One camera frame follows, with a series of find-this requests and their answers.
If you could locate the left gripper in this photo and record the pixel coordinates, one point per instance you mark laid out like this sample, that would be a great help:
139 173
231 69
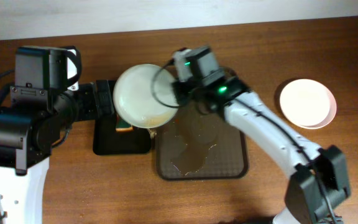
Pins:
103 98

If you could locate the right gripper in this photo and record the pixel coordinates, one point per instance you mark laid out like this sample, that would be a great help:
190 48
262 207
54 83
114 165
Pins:
183 94

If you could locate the green and orange sponge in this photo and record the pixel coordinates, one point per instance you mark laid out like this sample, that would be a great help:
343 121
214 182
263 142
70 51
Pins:
122 125

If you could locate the pale green plate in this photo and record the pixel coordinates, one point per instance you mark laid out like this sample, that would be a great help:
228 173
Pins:
143 96

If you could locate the pale pink plate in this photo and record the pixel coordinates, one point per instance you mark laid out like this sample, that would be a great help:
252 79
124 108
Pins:
307 103

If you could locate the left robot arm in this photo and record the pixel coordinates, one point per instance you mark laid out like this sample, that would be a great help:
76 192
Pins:
37 111

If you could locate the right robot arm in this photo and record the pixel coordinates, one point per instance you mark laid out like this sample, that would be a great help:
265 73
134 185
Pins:
317 178

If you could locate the black plastic tray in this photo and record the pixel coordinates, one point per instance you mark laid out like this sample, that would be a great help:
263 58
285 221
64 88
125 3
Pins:
107 141

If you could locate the brown plastic serving tray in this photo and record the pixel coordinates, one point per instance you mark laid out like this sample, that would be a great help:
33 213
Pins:
199 146

